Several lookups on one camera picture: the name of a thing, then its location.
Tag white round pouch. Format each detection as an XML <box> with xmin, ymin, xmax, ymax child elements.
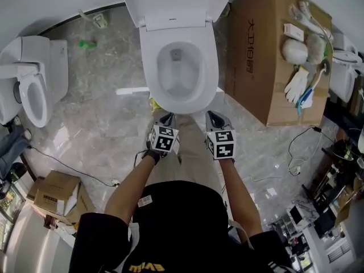
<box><xmin>282</xmin><ymin>38</ymin><xmax>309</xmax><ymax>64</ymax></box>

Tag blue handled brush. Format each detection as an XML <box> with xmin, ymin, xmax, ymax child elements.
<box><xmin>295</xmin><ymin>61</ymin><xmax>330</xmax><ymax>118</ymax></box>

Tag small white box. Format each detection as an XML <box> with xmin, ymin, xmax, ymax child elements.
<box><xmin>283</xmin><ymin>23</ymin><xmax>304</xmax><ymax>41</ymax></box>

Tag black floor cable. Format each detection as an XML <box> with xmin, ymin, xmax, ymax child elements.
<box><xmin>28</xmin><ymin>145</ymin><xmax>114</xmax><ymax>186</ymax></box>

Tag person's right forearm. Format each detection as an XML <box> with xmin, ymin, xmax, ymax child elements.
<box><xmin>218</xmin><ymin>158</ymin><xmax>262</xmax><ymax>235</ymax></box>

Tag clear plastic bag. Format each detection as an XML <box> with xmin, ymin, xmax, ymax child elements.
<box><xmin>288</xmin><ymin>3</ymin><xmax>303</xmax><ymax>21</ymax></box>

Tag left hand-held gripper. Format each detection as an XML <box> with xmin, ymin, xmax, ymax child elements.
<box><xmin>146</xmin><ymin>112</ymin><xmax>181</xmax><ymax>155</ymax></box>

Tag white paper sheet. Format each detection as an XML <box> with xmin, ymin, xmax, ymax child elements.
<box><xmin>301</xmin><ymin>91</ymin><xmax>315</xmax><ymax>109</ymax></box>

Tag white work glove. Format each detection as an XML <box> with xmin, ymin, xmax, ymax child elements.
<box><xmin>284</xmin><ymin>65</ymin><xmax>309</xmax><ymax>104</ymax></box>

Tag white toilet with square tank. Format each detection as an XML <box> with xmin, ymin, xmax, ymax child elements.
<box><xmin>0</xmin><ymin>35</ymin><xmax>69</xmax><ymax>128</ymax></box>

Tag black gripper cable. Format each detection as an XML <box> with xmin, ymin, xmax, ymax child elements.
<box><xmin>133</xmin><ymin>149</ymin><xmax>148</xmax><ymax>170</ymax></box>

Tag fluffy grey duster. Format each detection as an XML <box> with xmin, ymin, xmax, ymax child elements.
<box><xmin>305</xmin><ymin>32</ymin><xmax>326</xmax><ymax>65</ymax></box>

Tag person's black shirt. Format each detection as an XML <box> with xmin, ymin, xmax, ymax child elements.
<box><xmin>69</xmin><ymin>180</ymin><xmax>296</xmax><ymax>273</ymax></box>

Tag person's beige trousers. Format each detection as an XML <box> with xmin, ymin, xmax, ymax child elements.
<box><xmin>162</xmin><ymin>114</ymin><xmax>225</xmax><ymax>193</ymax></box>

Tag small cardboard box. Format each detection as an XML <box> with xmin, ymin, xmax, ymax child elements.
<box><xmin>26</xmin><ymin>169</ymin><xmax>96</xmax><ymax>227</ymax></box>

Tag toilet brush with holder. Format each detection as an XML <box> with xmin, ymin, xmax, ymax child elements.
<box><xmin>78</xmin><ymin>9</ymin><xmax>108</xmax><ymax>28</ymax></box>

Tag white bathtub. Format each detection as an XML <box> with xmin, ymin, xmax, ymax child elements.
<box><xmin>4</xmin><ymin>202</ymin><xmax>76</xmax><ymax>273</ymax></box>

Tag person's left forearm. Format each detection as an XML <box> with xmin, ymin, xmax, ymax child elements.
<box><xmin>104</xmin><ymin>159</ymin><xmax>156</xmax><ymax>224</ymax></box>

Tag green bottle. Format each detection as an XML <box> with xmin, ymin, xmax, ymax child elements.
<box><xmin>78</xmin><ymin>39</ymin><xmax>97</xmax><ymax>51</ymax></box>

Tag white handheld sprayer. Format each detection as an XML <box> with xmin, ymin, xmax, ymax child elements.
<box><xmin>298</xmin><ymin>0</ymin><xmax>335</xmax><ymax>44</ymax></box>

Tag yellow cloth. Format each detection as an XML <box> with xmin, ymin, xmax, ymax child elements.
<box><xmin>149</xmin><ymin>97</ymin><xmax>163</xmax><ymax>114</ymax></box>

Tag black wristband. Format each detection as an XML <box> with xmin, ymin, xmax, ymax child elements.
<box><xmin>141</xmin><ymin>149</ymin><xmax>161</xmax><ymax>166</ymax></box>

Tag small white toilet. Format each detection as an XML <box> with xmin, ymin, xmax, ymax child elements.
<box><xmin>329</xmin><ymin>32</ymin><xmax>361</xmax><ymax>104</ymax></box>

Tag large cardboard box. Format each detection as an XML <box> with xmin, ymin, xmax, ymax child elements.
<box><xmin>223</xmin><ymin>0</ymin><xmax>333</xmax><ymax>127</ymax></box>

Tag black looped cable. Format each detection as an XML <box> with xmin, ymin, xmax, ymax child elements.
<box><xmin>288</xmin><ymin>126</ymin><xmax>324</xmax><ymax>167</ymax></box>

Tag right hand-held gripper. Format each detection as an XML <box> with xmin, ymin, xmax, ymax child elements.
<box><xmin>205</xmin><ymin>110</ymin><xmax>237</xmax><ymax>162</ymax></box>

